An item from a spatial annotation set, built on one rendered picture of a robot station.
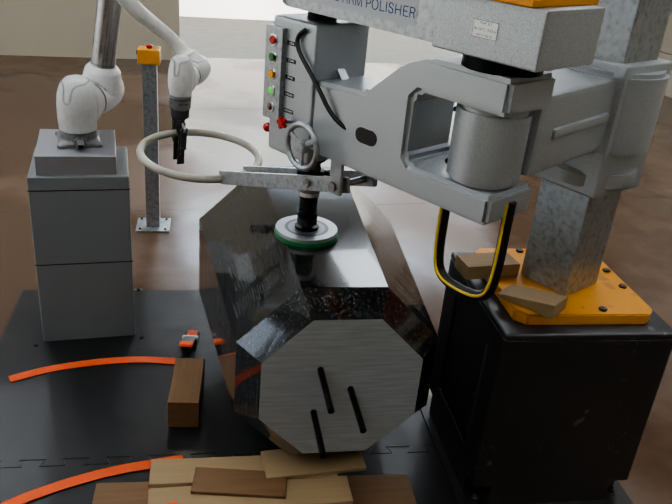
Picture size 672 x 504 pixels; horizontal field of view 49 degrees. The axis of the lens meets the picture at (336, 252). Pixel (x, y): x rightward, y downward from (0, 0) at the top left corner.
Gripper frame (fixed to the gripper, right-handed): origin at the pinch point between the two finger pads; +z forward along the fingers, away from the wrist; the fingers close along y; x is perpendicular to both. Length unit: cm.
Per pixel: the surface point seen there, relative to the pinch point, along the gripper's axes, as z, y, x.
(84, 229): 34, -5, -39
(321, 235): -8, 94, 18
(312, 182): -28, 94, 12
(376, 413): 33, 139, 20
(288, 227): -7, 84, 11
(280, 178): -23, 79, 9
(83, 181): 11.8, -6.1, -38.1
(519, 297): -3, 140, 68
